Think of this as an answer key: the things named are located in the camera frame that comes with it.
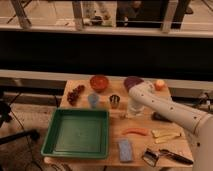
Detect orange carrot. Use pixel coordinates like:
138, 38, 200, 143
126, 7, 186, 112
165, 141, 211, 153
122, 128, 148, 136

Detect orange fruit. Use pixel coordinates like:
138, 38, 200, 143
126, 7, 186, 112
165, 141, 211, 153
154, 79, 166, 91

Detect black tripod stand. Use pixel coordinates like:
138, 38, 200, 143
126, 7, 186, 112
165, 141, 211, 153
0, 91, 41, 171

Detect small black block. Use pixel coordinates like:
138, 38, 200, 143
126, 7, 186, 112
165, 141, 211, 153
152, 112, 172, 122

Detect green plastic tray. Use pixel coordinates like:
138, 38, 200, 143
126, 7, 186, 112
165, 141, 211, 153
41, 108, 109, 159

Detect small metal cup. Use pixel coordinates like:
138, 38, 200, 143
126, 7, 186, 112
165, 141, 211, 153
109, 94, 120, 109

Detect wooden table board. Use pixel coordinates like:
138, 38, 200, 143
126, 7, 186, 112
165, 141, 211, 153
44, 81, 192, 167

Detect blue plastic cup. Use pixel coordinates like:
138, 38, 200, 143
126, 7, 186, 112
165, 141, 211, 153
88, 93, 99, 108

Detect red bowl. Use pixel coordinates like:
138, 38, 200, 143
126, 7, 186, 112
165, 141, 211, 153
90, 75, 109, 93

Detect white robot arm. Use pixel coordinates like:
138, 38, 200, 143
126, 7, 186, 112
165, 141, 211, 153
125, 82, 213, 171

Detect blue sponge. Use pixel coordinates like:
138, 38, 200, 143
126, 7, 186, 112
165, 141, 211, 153
118, 139, 133, 163

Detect purple bowl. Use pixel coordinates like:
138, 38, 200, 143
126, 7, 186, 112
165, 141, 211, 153
124, 76, 143, 91

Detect red grape bunch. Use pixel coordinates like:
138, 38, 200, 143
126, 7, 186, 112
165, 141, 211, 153
67, 85, 85, 106

